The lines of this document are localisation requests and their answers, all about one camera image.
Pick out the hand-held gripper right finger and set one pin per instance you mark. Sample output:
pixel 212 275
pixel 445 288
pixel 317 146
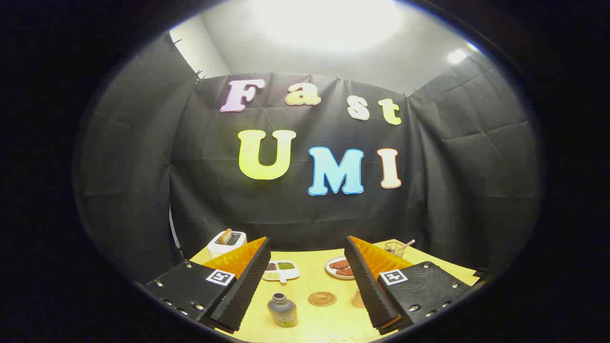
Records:
pixel 367 286

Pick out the striped pink straw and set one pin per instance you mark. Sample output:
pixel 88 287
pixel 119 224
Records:
pixel 409 243

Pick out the black backdrop cloth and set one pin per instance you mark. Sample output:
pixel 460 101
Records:
pixel 200 157

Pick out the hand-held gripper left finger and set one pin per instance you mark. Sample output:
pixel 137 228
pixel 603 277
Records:
pixel 248 286

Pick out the white plate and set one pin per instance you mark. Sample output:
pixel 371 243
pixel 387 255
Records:
pixel 332 272

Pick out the toast slice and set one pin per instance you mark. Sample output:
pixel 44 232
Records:
pixel 225 236

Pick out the white toaster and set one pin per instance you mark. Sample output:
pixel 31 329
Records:
pixel 224 248

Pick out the white divided dish with beans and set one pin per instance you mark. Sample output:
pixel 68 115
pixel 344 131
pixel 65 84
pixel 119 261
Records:
pixel 286 271

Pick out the round wooden coaster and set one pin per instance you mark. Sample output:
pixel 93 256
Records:
pixel 322 298

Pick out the silver bottle with green label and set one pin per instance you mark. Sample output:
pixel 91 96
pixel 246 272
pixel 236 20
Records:
pixel 282 312

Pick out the wooden table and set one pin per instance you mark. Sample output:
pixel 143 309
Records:
pixel 314 281

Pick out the brown meat slice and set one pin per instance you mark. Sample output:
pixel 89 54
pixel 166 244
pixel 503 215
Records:
pixel 345 272
pixel 339 264

